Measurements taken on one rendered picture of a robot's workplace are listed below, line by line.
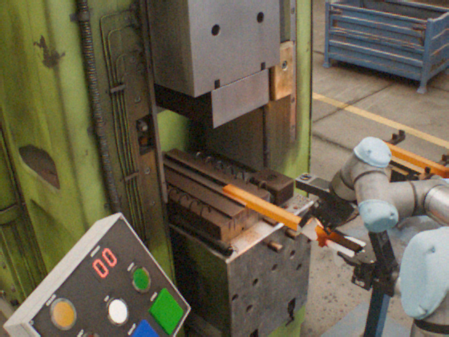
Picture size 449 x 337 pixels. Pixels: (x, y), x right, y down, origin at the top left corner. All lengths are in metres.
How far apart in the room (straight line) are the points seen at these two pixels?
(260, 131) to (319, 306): 1.14
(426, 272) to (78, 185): 0.82
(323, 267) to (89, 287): 1.90
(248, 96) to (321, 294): 1.49
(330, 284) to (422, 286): 1.99
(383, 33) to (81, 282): 4.44
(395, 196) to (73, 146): 0.70
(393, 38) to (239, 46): 3.90
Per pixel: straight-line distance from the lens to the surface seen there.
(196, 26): 1.11
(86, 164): 1.20
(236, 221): 1.42
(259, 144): 1.66
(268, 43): 1.30
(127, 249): 1.07
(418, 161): 1.71
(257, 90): 1.30
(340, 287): 2.63
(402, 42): 5.01
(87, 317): 0.97
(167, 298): 1.11
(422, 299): 0.67
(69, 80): 1.12
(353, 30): 5.25
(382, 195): 1.04
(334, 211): 1.22
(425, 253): 0.67
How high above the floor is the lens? 1.80
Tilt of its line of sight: 31 degrees down
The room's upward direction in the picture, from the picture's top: 3 degrees counter-clockwise
